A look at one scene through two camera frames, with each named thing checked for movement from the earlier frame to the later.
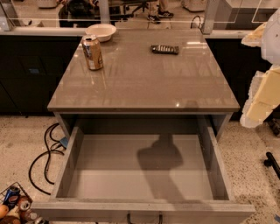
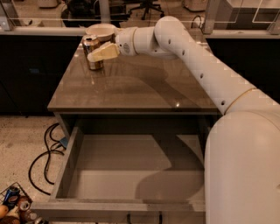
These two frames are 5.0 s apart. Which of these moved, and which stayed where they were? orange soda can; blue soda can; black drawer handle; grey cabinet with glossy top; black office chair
Moved: black office chair
Stayed: orange soda can; grey cabinet with glossy top; black drawer handle; blue soda can
